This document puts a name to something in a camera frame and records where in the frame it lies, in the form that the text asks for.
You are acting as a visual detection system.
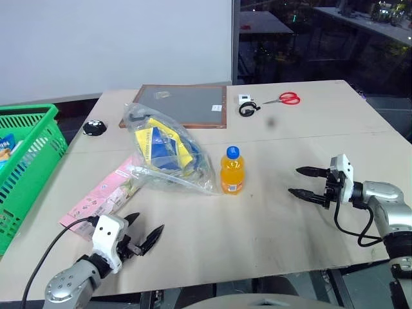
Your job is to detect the clear bag with yellow-blue goggles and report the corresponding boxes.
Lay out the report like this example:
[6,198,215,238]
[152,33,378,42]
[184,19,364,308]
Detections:
[122,102,223,196]

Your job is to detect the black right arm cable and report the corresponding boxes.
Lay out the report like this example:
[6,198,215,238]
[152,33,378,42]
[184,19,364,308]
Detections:
[333,192,384,248]

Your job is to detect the red-handled scissors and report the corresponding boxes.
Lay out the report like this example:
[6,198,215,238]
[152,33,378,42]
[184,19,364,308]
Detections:
[262,91,301,106]

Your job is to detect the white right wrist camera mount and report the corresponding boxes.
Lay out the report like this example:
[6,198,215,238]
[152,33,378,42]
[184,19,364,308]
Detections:
[330,153,355,205]

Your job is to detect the black coiled strap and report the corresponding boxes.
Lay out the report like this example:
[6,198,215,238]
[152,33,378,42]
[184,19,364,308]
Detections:
[238,101,260,117]

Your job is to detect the wood-framed grey board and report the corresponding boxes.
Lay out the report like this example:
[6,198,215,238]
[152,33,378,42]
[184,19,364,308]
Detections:
[118,84,228,129]

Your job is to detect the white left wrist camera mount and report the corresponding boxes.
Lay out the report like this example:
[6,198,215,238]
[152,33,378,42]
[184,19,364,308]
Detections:
[91,214,130,275]

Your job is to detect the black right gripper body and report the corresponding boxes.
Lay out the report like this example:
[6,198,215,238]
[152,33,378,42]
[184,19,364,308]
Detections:
[321,169,344,211]

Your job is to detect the black window frame post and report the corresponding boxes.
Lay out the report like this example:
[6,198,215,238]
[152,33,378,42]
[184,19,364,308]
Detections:
[231,0,242,86]

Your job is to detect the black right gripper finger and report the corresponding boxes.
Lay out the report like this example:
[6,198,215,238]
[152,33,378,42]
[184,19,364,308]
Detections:
[295,166,331,180]
[287,188,326,207]

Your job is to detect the pink flat carton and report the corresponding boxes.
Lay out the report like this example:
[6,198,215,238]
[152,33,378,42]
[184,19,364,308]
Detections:
[59,153,145,242]

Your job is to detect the dark background table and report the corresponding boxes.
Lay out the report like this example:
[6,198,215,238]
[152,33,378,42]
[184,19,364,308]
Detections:
[239,10,295,35]

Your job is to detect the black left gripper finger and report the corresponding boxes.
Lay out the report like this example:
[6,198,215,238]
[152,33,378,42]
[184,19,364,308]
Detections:
[124,212,141,228]
[135,224,165,257]

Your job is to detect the orange juice bottle blue cap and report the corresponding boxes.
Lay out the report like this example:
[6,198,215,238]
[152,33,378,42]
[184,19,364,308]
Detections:
[220,145,247,195]

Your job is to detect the long cluttered background table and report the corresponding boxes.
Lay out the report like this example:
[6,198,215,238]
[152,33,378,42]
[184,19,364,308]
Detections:
[314,1,412,48]

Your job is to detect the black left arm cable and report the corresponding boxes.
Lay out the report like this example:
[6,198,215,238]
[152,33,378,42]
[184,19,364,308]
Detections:
[21,216,99,309]

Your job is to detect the blue snack packet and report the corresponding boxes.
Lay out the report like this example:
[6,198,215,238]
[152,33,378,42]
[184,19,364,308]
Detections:
[0,133,17,171]

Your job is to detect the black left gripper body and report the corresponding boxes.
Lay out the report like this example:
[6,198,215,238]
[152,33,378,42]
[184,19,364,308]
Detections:
[117,234,143,261]

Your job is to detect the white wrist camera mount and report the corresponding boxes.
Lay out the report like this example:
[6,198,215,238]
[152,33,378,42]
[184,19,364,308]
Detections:
[330,153,355,205]
[91,214,130,275]

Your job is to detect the black round paw-print object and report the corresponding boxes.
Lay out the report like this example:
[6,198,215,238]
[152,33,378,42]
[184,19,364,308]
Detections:
[82,119,106,136]

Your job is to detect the green plastic shopping basket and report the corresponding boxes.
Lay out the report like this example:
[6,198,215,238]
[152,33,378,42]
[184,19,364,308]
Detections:
[0,103,69,257]

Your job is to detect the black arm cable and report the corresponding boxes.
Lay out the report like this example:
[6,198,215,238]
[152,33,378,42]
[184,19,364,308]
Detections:
[21,216,99,309]
[333,192,384,248]

